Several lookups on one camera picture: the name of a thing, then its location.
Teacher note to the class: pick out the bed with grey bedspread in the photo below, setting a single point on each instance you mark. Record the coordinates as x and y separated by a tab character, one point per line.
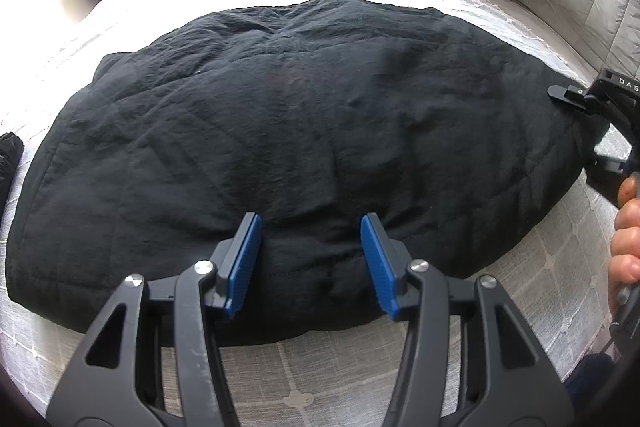
310	372

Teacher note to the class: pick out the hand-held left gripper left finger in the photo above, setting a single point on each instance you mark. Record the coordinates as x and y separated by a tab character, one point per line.
243	262

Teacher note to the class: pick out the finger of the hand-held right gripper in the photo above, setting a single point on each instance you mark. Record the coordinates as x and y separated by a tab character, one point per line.
567	96

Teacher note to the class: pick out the person's right hand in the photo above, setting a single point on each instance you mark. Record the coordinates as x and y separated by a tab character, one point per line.
625	247

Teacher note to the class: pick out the dark cloth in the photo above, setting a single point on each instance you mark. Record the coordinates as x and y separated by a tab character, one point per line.
9	167

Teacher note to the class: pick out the person's blue trouser leg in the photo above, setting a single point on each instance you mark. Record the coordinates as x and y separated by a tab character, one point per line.
592	379

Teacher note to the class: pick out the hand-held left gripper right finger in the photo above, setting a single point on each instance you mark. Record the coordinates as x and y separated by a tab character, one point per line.
378	262

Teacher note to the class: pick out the black padded jacket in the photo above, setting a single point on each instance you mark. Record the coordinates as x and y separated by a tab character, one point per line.
300	132

